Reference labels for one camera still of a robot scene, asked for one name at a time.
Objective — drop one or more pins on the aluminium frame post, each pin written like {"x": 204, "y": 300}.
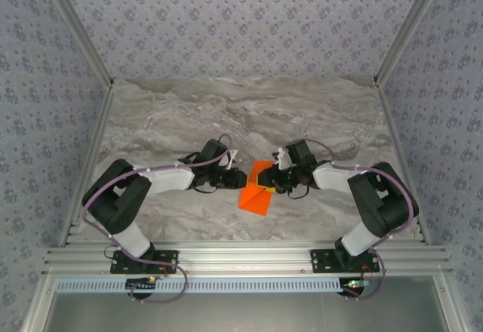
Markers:
{"x": 408, "y": 26}
{"x": 78, "y": 26}

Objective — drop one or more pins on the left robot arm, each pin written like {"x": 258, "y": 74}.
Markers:
{"x": 113, "y": 203}

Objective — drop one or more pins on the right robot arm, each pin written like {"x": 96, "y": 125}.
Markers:
{"x": 381, "y": 203}

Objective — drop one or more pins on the grey metal sheet panel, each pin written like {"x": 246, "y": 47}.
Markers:
{"x": 245, "y": 315}

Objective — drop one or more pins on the orange square paper sheet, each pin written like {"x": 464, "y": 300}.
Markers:
{"x": 253, "y": 200}

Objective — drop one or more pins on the aluminium table side rail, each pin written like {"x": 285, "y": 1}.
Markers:
{"x": 399, "y": 158}
{"x": 90, "y": 158}

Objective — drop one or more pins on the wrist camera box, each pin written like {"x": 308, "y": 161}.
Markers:
{"x": 302, "y": 152}
{"x": 213, "y": 152}

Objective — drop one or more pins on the long aluminium base rail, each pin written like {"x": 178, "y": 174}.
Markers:
{"x": 245, "y": 258}

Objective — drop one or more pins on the short aluminium frame rail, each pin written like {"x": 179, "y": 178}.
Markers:
{"x": 37, "y": 305}
{"x": 449, "y": 305}

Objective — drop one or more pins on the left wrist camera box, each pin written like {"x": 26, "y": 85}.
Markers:
{"x": 213, "y": 152}

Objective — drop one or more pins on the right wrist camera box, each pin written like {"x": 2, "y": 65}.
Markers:
{"x": 302, "y": 152}

